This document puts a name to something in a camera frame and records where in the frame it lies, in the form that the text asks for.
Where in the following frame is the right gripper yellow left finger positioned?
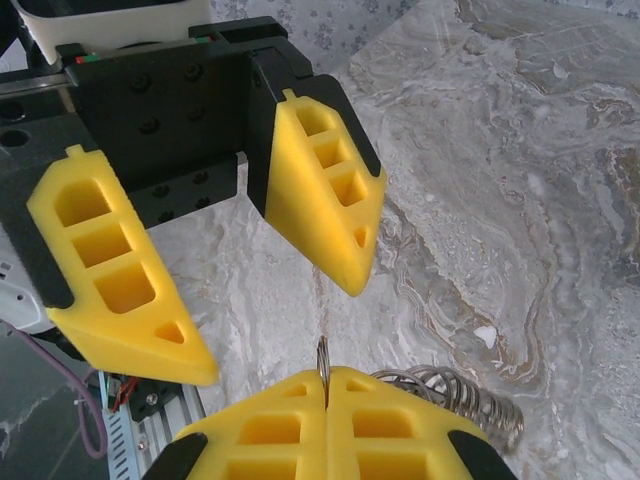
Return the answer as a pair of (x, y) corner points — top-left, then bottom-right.
(144, 368), (330, 480)

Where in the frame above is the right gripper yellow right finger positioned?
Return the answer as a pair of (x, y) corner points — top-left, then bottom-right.
(326, 364), (520, 480)

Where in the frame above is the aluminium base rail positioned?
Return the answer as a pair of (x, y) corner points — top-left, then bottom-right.
(127, 377), (204, 480)

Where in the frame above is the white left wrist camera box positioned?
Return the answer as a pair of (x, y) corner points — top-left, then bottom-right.
(9, 0), (209, 65)

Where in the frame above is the slotted white cable duct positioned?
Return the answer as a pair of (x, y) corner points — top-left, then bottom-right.
(101, 404), (146, 480)

